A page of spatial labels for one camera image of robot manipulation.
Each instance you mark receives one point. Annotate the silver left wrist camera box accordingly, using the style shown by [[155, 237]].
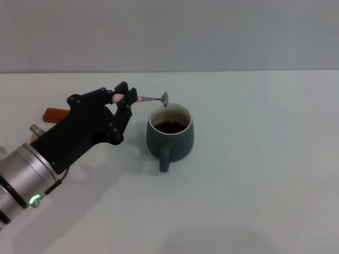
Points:
[[35, 129]]

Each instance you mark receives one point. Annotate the grey-green ceramic cup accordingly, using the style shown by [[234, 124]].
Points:
[[180, 148]]

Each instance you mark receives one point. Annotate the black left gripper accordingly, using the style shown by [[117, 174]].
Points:
[[79, 124]]

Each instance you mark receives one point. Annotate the red-brown wooden block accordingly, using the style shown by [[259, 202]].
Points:
[[53, 115]]

